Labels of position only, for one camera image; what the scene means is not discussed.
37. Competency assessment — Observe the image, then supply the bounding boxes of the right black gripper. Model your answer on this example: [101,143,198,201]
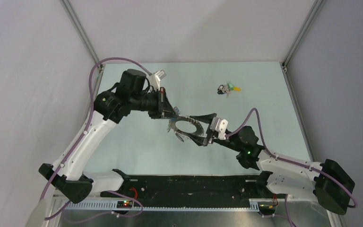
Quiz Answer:
[183,112,242,153]

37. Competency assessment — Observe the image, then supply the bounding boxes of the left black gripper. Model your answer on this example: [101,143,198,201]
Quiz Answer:
[130,87,179,119]

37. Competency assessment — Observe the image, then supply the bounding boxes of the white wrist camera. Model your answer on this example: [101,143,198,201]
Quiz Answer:
[148,70,166,91]
[209,117,228,140]

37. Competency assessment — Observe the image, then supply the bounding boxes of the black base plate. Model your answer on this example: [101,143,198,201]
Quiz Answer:
[117,175,274,207]

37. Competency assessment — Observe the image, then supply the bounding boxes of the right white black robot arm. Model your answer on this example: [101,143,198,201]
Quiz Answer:
[187,113,358,215]

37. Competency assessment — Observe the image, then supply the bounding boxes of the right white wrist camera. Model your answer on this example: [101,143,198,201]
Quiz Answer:
[209,117,228,140]

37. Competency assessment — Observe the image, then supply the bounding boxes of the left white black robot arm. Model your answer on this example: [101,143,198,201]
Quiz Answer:
[39,69,176,204]

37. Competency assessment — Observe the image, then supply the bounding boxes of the left small circuit board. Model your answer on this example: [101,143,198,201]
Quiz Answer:
[116,200,133,209]

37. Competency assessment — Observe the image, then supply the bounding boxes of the small circuit board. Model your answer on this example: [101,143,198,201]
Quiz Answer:
[259,204,275,210]
[116,200,133,209]

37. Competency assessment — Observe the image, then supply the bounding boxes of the right small circuit board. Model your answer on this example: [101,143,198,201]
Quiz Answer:
[259,204,275,210]

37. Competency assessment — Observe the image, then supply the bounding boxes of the left aluminium frame post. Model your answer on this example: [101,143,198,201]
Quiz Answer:
[60,0,100,63]

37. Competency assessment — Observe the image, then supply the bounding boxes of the grey slotted cable duct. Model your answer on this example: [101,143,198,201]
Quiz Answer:
[65,200,259,212]

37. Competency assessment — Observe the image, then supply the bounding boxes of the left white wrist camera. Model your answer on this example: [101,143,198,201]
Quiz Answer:
[148,70,166,91]

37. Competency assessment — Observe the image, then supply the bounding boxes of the right aluminium frame post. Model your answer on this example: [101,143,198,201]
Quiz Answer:
[281,0,326,73]

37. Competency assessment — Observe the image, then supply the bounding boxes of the large silver keyring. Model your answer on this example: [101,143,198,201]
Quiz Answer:
[167,116,204,142]

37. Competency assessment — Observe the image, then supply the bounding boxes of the bunch of coloured keys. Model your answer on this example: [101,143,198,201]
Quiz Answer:
[217,82,242,98]

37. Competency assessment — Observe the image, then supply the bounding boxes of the aluminium frame post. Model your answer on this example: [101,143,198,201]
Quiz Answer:
[60,0,100,63]
[281,0,326,73]

